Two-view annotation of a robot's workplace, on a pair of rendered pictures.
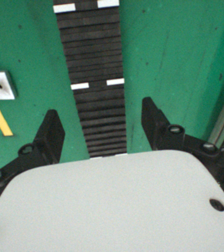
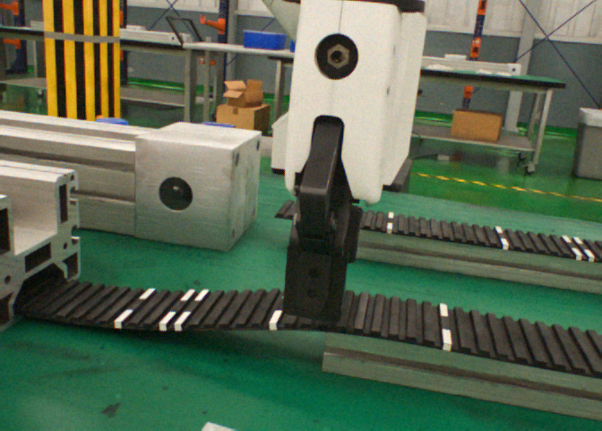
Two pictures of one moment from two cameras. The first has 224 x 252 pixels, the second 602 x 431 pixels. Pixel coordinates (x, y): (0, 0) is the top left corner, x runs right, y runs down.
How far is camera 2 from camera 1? 0.34 m
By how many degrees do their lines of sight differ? 81
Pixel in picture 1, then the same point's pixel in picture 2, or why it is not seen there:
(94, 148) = (410, 329)
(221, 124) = (421, 256)
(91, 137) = (379, 324)
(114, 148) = (422, 314)
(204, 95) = (365, 274)
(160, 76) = not seen: hidden behind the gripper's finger
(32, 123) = not seen: outside the picture
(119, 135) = (389, 305)
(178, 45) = (279, 285)
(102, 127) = (358, 309)
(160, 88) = not seen: hidden behind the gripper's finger
